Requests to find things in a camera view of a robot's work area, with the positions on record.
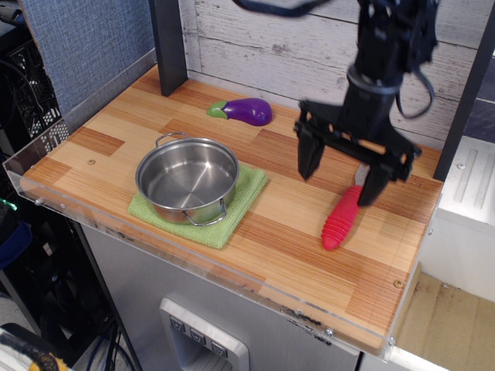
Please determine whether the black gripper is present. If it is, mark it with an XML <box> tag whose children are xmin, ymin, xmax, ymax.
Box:
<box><xmin>295</xmin><ymin>83</ymin><xmax>422</xmax><ymax>206</ymax></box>

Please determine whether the red handled metal fork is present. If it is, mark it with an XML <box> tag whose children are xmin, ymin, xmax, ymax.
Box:
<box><xmin>321</xmin><ymin>163</ymin><xmax>369</xmax><ymax>250</ymax></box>

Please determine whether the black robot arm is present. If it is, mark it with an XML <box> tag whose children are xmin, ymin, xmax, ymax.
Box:
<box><xmin>295</xmin><ymin>1</ymin><xmax>439</xmax><ymax>206</ymax></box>

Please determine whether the green cloth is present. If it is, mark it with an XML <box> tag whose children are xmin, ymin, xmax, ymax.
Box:
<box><xmin>128</xmin><ymin>165</ymin><xmax>268</xmax><ymax>250</ymax></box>

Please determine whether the purple toy eggplant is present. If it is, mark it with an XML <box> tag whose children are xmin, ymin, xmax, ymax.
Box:
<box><xmin>207</xmin><ymin>97</ymin><xmax>273</xmax><ymax>127</ymax></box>

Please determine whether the clear acrylic table guard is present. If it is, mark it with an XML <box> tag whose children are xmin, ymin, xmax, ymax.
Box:
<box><xmin>8</xmin><ymin>69</ymin><xmax>442</xmax><ymax>356</ymax></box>

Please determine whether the white toy sink unit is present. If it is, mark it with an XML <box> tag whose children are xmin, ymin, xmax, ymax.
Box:
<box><xmin>418</xmin><ymin>136</ymin><xmax>494</xmax><ymax>301</ymax></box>

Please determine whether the stainless steel pot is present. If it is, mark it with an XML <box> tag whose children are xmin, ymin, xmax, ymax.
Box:
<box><xmin>135</xmin><ymin>132</ymin><xmax>241</xmax><ymax>226</ymax></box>

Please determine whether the silver toy fridge front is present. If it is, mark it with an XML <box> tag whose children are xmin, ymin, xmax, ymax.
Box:
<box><xmin>82</xmin><ymin>226</ymin><xmax>361</xmax><ymax>370</ymax></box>

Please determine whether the blue fabric panel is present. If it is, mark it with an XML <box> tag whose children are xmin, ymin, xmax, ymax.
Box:
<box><xmin>20</xmin><ymin>1</ymin><xmax>156</xmax><ymax>132</ymax></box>

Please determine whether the black plastic crate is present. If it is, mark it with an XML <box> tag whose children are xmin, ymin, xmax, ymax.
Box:
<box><xmin>1</xmin><ymin>40</ymin><xmax>69</xmax><ymax>153</ymax></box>

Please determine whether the dark grey right post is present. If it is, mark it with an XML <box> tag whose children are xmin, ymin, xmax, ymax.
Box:
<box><xmin>433</xmin><ymin>6</ymin><xmax>494</xmax><ymax>182</ymax></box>

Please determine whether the dark grey post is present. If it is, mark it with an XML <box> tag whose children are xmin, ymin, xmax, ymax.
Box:
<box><xmin>433</xmin><ymin>6</ymin><xmax>494</xmax><ymax>182</ymax></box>
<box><xmin>148</xmin><ymin>0</ymin><xmax>188</xmax><ymax>97</ymax></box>

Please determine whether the dark grey left post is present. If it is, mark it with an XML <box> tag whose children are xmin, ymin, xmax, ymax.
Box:
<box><xmin>148</xmin><ymin>0</ymin><xmax>188</xmax><ymax>97</ymax></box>

